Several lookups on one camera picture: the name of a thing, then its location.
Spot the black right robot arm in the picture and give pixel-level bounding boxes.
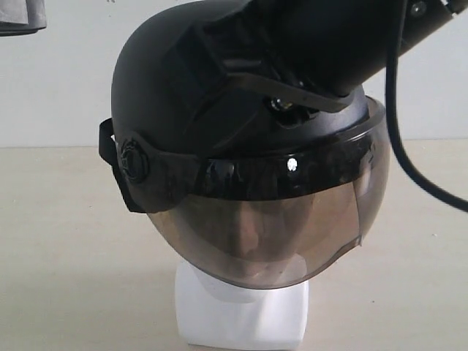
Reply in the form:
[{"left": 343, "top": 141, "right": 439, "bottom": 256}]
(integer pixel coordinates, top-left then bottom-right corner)
[{"left": 165, "top": 1, "right": 467, "bottom": 113}]

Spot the white mannequin head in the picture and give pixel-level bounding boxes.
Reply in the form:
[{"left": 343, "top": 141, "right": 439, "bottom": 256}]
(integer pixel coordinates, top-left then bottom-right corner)
[{"left": 174, "top": 200, "right": 310, "bottom": 347}]

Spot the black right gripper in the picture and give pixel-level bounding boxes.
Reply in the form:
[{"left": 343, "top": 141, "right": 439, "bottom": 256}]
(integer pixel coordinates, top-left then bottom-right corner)
[{"left": 171, "top": 12, "right": 355, "bottom": 113}]

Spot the black helmet with tinted visor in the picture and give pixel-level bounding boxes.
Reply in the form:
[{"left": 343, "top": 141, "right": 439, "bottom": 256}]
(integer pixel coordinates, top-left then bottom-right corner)
[{"left": 99, "top": 1, "right": 390, "bottom": 280}]

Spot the black cable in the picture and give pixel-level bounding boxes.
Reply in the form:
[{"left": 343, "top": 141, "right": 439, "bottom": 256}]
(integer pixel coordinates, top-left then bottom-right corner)
[{"left": 383, "top": 0, "right": 468, "bottom": 213}]

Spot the grey object top left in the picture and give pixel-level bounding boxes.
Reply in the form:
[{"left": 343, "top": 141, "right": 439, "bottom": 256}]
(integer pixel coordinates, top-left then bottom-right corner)
[{"left": 1, "top": 0, "right": 47, "bottom": 37}]

